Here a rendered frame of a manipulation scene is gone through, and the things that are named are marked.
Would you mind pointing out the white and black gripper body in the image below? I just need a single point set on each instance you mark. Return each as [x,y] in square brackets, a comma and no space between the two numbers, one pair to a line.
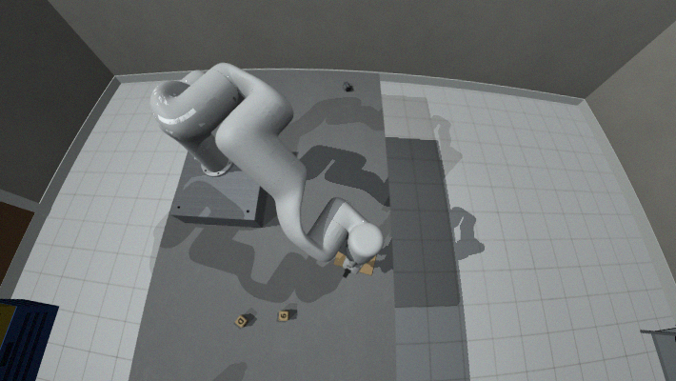
[353,270]

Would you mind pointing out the tan square mat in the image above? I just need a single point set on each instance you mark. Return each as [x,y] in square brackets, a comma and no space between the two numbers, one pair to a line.
[367,268]

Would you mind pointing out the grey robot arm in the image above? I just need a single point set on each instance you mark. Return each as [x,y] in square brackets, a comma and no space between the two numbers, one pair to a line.
[248,137]

